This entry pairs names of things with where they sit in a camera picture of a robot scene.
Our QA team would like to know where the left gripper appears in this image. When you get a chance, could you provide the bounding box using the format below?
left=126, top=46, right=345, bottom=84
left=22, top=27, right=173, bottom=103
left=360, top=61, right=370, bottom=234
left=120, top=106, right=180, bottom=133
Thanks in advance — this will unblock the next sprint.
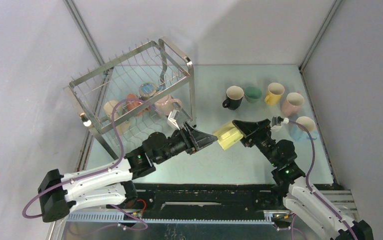
left=154, top=121, right=217, bottom=164

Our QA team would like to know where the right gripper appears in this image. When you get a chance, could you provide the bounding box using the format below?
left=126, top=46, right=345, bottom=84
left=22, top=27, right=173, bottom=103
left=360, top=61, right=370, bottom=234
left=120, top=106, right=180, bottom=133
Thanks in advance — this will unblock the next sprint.
left=232, top=118, right=279, bottom=167

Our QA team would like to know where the yellow-green mug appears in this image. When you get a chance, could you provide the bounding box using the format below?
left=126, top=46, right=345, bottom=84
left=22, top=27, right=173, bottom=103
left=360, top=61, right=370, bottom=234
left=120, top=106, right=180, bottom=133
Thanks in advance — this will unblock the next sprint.
left=212, top=121, right=244, bottom=150

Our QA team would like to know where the mint green mug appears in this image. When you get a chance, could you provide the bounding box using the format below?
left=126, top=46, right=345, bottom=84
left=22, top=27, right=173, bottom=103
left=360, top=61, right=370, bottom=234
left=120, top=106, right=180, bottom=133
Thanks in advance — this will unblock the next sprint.
left=244, top=86, right=262, bottom=104

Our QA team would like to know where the black mug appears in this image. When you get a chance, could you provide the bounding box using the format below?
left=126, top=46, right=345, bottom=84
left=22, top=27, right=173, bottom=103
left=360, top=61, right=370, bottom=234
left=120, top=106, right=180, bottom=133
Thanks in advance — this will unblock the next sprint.
left=222, top=85, right=245, bottom=111

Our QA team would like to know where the yellow mug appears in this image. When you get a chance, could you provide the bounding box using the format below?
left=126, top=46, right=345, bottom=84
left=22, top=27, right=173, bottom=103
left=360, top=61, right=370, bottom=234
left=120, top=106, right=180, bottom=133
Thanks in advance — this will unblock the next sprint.
left=264, top=82, right=285, bottom=106

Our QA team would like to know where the pink faceted mug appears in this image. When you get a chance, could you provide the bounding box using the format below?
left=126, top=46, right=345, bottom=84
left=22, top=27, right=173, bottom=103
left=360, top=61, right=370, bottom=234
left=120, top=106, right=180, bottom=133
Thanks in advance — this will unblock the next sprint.
left=280, top=92, right=305, bottom=117

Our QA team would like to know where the large pink mug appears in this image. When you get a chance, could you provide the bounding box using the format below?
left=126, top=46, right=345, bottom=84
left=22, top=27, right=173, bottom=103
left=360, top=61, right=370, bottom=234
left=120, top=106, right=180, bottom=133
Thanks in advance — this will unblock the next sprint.
left=154, top=94, right=183, bottom=118

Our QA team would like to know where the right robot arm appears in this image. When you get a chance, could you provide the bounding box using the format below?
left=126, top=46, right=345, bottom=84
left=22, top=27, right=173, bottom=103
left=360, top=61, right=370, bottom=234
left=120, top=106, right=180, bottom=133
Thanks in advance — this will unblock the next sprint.
left=232, top=119, right=374, bottom=240

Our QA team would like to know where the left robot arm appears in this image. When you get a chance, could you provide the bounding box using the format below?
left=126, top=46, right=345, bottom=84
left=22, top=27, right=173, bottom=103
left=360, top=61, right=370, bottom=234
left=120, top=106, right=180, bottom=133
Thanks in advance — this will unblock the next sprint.
left=38, top=123, right=217, bottom=223

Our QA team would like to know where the steel two-tier dish rack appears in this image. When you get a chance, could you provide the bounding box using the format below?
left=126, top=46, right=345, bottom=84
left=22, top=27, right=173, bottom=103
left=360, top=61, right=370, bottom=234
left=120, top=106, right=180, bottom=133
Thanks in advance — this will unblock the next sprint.
left=64, top=37, right=197, bottom=159

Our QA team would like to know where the blue-rimmed cup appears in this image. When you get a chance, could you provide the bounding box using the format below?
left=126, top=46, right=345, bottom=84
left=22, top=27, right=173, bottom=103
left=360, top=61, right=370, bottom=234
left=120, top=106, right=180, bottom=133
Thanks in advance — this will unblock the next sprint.
left=138, top=82, right=166, bottom=100

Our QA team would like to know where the cream decorated mug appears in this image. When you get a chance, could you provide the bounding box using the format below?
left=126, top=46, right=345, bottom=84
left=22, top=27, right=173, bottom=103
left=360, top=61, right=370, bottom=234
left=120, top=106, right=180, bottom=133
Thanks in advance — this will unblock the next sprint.
left=103, top=100, right=131, bottom=136

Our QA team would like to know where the orange-red cup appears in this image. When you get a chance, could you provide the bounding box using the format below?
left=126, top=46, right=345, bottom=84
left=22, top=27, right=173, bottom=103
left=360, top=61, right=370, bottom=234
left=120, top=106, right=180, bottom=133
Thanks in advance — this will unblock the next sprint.
left=125, top=93, right=149, bottom=117

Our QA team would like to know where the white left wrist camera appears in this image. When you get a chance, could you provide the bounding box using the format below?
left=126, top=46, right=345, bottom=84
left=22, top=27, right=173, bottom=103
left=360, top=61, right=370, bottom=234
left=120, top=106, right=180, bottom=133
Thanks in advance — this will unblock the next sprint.
left=167, top=109, right=181, bottom=130

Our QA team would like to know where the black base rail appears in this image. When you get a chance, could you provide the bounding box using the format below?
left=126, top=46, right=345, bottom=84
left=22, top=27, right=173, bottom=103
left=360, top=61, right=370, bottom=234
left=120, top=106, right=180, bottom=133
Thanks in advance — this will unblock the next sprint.
left=119, top=183, right=291, bottom=222

